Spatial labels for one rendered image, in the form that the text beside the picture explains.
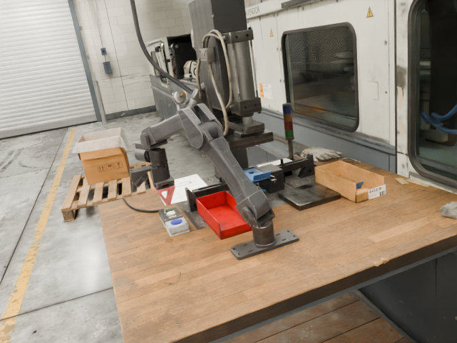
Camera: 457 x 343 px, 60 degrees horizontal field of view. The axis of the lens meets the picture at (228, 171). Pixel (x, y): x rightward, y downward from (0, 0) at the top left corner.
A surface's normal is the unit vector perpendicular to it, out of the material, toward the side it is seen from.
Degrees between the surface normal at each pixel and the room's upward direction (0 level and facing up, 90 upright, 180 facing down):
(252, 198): 55
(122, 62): 90
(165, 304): 0
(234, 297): 0
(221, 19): 90
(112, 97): 90
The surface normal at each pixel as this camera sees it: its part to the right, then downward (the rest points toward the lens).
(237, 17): 0.36, 0.25
